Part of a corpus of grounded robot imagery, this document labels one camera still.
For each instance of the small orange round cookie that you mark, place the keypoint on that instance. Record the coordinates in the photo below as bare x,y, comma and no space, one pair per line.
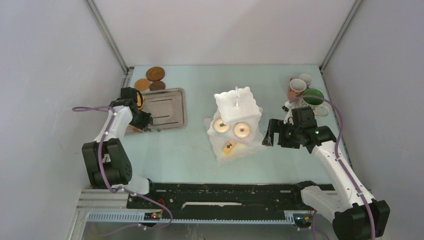
140,101

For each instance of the white frosted donut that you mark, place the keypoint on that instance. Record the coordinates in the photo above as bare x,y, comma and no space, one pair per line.
242,130

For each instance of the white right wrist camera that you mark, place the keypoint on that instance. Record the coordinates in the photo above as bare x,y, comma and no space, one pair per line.
287,108

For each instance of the small white cup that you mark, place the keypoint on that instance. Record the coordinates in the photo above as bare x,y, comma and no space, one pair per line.
306,78

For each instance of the yellow cake with berries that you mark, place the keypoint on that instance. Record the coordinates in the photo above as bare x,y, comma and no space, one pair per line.
229,147

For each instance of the white chocolate-hole donut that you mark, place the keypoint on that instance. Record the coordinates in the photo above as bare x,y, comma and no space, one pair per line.
220,127

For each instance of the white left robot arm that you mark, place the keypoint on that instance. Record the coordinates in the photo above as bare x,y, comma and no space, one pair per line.
107,163

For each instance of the light brown round coaster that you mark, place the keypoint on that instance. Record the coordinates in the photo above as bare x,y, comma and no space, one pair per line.
142,84

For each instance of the green-inside floral mug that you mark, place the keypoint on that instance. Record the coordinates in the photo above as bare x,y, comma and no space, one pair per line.
314,99

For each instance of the darkest brown round coaster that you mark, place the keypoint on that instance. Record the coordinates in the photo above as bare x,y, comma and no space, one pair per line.
157,85

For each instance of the metal serving tray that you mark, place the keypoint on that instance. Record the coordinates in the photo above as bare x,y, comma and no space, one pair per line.
167,108

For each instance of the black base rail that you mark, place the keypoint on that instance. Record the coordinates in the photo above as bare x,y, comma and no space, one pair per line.
229,202

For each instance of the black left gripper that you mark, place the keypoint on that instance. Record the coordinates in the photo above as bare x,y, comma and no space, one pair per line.
147,119

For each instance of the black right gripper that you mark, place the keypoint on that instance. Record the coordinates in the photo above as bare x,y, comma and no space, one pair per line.
275,126

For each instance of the white three-tier cake stand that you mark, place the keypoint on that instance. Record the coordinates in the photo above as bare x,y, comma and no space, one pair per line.
237,105

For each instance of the dark brown round coaster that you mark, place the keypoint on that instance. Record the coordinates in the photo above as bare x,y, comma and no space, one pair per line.
155,73

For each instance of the pink mug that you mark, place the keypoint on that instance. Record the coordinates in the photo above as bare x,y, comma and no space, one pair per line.
296,88

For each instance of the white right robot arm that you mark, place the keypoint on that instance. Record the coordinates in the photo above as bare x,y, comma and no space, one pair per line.
354,212

